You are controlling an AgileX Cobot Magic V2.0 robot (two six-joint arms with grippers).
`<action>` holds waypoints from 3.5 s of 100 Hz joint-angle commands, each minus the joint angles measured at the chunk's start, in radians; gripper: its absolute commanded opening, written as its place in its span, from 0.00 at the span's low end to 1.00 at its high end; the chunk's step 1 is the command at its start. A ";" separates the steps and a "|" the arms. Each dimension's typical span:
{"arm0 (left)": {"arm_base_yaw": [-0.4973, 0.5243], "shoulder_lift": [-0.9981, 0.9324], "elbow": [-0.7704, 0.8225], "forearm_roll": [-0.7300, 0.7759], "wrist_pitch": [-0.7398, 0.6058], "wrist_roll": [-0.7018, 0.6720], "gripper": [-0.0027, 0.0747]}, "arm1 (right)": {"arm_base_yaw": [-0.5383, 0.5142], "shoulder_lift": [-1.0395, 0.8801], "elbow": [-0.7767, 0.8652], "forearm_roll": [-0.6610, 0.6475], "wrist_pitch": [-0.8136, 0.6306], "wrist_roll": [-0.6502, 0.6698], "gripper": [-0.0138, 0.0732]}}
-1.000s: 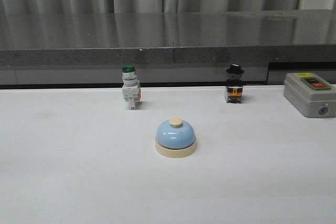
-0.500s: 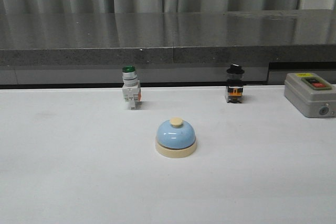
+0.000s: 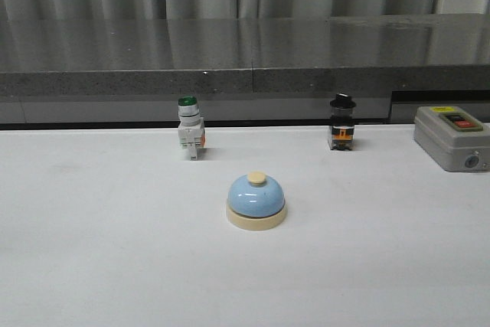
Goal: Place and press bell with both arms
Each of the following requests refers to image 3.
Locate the grey power switch box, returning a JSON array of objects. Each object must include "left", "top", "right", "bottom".
[{"left": 413, "top": 106, "right": 489, "bottom": 172}]

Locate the grey stone counter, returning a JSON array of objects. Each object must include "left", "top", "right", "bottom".
[{"left": 1, "top": 14, "right": 489, "bottom": 129}]

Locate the black rotary selector switch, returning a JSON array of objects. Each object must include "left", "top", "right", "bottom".
[{"left": 328, "top": 93, "right": 356, "bottom": 151}]

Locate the blue and cream call bell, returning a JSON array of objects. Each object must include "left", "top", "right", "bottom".
[{"left": 226, "top": 172, "right": 287, "bottom": 231}]

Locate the green pushbutton switch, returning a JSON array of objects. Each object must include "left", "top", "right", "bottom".
[{"left": 178, "top": 96, "right": 206, "bottom": 160}]

